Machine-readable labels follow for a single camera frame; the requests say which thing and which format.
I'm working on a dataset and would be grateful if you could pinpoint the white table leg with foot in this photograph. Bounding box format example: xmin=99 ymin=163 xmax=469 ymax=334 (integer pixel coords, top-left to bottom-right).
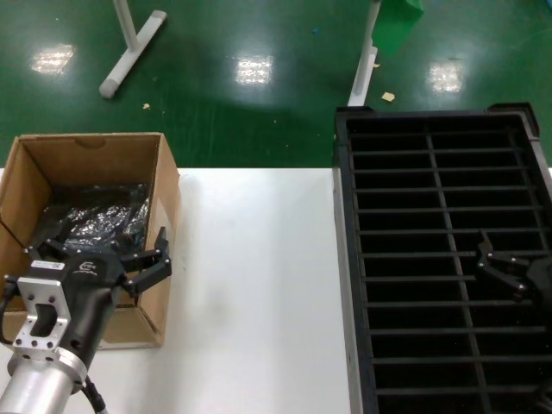
xmin=347 ymin=0 xmax=383 ymax=107
xmin=98 ymin=0 xmax=168 ymax=100

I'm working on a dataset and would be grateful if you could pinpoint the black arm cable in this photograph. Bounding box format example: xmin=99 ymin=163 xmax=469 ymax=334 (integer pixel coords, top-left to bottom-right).
xmin=81 ymin=374 xmax=108 ymax=414

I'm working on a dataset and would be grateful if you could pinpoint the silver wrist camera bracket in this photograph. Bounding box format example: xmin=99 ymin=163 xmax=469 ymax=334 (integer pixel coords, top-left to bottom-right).
xmin=11 ymin=275 xmax=72 ymax=351

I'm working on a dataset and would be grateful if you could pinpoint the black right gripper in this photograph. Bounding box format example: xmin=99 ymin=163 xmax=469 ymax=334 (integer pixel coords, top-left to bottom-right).
xmin=475 ymin=229 xmax=552 ymax=305

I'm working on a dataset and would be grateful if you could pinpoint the black slotted container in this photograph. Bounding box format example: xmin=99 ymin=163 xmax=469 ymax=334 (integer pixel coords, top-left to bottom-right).
xmin=332 ymin=102 xmax=552 ymax=414

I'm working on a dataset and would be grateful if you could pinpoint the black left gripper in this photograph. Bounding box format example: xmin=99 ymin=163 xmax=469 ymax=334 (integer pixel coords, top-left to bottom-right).
xmin=23 ymin=226 xmax=173 ymax=367

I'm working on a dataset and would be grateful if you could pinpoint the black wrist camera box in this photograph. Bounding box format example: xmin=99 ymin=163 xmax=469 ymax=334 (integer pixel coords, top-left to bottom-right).
xmin=28 ymin=258 xmax=68 ymax=279

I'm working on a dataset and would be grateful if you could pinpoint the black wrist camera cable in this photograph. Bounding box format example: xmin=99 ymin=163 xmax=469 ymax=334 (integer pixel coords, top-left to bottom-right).
xmin=0 ymin=275 xmax=19 ymax=346

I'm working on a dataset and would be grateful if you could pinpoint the brown cardboard box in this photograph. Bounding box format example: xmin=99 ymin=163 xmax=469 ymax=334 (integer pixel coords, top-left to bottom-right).
xmin=0 ymin=132 xmax=181 ymax=349

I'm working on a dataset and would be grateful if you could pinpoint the grey translucent antistatic bag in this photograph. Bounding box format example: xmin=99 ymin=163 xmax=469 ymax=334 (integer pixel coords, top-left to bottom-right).
xmin=36 ymin=183 xmax=152 ymax=260

